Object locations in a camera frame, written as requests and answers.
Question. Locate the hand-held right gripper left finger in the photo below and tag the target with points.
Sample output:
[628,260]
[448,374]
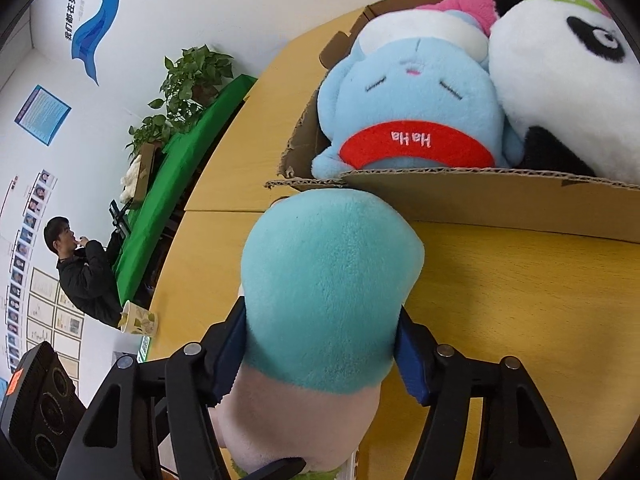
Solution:
[227,355]

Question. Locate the wall photo chart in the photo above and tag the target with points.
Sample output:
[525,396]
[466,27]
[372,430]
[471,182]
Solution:
[22,260]

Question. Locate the large potted green plant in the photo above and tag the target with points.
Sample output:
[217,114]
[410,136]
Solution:
[195,72]

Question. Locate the black stand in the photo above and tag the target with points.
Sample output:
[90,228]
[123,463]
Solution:
[120,217]

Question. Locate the white fluffy object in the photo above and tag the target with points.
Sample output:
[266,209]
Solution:
[130,180]

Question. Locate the printed paper cup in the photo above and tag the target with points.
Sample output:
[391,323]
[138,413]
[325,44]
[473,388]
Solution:
[140,320]

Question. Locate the blue ribbon wall decal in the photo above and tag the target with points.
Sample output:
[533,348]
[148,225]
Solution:
[97,35]

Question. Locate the blue wall poster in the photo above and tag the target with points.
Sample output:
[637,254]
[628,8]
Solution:
[42,115]

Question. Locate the green table cloth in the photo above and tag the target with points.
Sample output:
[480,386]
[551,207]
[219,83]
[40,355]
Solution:
[165,185]

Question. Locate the row of framed wall certificates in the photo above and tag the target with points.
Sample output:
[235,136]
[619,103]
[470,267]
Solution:
[62,320]

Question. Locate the light blue plush toy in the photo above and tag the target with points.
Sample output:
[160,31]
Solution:
[410,100]

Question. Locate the small brown cardboard box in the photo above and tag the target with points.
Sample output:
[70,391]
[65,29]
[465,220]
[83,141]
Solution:
[145,170]

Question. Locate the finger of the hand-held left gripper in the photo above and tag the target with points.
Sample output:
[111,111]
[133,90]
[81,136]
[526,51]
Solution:
[280,470]

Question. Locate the small potted green plant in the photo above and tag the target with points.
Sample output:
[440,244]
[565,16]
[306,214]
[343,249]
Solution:
[150,132]

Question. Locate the large cardboard box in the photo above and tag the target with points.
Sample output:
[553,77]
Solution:
[475,205]

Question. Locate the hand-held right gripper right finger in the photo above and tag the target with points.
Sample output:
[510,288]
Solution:
[415,360]

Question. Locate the panda plush toy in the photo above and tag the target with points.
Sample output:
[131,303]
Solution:
[560,85]

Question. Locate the teal plush toy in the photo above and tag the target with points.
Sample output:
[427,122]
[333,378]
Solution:
[325,290]

